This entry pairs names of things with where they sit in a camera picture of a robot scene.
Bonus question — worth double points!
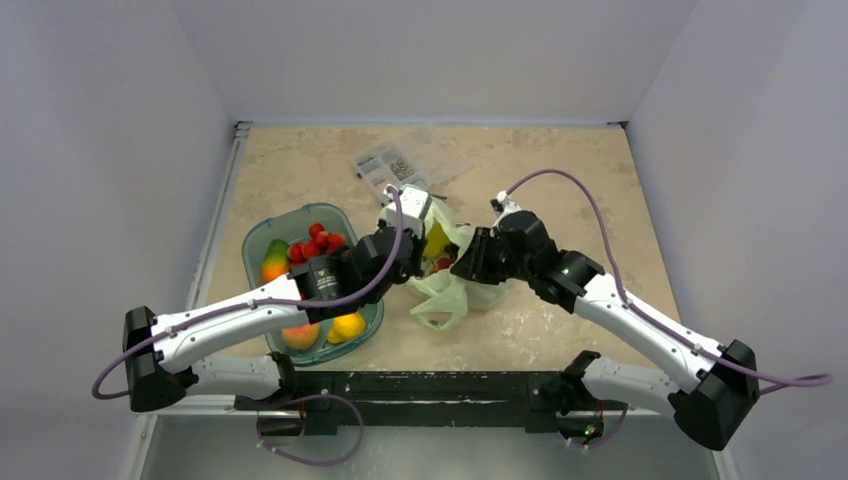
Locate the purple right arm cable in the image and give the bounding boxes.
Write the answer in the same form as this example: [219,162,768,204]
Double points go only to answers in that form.
[500,168,835,450]

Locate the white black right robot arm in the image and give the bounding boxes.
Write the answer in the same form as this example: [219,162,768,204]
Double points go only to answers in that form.
[451,210,760,451]

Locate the green orange fake mango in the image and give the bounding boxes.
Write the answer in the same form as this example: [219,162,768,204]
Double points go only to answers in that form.
[260,239,290,283]

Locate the red fake lychee bunch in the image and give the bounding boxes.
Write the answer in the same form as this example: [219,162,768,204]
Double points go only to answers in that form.
[287,222,347,265]

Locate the red fake fruit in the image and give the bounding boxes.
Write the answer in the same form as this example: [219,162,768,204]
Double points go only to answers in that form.
[431,257,454,274]

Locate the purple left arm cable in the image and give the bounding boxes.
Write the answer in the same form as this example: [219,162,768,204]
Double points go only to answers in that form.
[91,185,405,467]

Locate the orange fake peach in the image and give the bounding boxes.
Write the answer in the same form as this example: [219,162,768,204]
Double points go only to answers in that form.
[281,324,322,350]

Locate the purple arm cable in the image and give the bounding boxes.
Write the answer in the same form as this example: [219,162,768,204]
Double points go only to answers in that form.
[91,185,405,467]
[500,168,835,450]

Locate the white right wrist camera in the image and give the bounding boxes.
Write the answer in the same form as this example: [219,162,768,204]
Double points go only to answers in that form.
[490,190,523,223]

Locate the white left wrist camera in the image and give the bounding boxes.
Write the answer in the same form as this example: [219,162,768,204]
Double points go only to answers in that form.
[379,184,431,239]

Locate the clear plastic screw box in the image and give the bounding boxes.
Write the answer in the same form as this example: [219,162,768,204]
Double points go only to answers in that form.
[352,127,471,200]

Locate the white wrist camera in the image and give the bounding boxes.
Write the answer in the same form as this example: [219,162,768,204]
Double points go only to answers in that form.
[379,184,431,239]
[490,190,523,223]

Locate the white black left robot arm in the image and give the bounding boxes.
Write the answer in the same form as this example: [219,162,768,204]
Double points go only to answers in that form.
[118,225,425,413]

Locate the yellow fake fruit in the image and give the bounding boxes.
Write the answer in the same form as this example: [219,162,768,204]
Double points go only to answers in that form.
[423,223,452,261]

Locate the black aluminium base frame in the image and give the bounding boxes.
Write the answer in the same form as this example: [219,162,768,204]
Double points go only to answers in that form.
[122,122,740,480]

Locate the yellow fake lemon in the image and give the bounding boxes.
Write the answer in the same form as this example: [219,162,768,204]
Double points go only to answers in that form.
[327,312,367,345]

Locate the green plastic bag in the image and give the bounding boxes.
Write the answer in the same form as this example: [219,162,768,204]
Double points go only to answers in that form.
[406,199,509,331]

